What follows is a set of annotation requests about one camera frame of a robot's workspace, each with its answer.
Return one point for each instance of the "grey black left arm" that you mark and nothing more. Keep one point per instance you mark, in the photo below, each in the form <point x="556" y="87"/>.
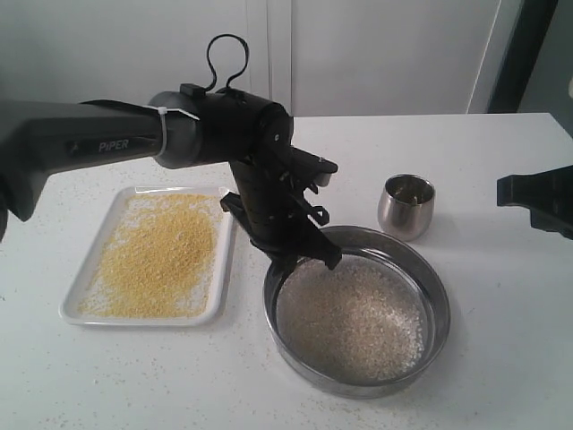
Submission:
<point x="179" y="129"/>

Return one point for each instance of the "white square plastic tray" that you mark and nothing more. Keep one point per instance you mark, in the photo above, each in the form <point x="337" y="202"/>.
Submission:
<point x="78" y="290"/>

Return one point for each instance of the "round stainless steel sieve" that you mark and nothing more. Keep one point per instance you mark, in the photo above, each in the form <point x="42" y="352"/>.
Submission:
<point x="409" y="265"/>

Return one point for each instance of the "stainless steel cup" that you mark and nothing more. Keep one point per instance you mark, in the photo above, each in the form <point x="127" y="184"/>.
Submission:
<point x="406" y="206"/>

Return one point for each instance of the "pile of beige grains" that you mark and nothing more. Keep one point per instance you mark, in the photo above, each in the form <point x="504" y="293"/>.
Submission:
<point x="158" y="260"/>

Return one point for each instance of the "white coarse grains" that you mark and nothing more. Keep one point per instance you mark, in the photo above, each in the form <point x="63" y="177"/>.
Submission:
<point x="360" y="323"/>

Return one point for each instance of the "white cabinet with doors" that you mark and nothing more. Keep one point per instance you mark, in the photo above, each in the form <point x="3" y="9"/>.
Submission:
<point x="317" y="58"/>

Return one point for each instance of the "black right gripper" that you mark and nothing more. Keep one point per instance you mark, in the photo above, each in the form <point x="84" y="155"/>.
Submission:
<point x="548" y="196"/>

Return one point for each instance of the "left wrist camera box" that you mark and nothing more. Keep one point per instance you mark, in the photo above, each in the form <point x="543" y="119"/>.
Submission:
<point x="311" y="170"/>

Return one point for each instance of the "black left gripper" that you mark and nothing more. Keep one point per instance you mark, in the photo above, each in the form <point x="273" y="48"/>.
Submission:
<point x="271" y="208"/>

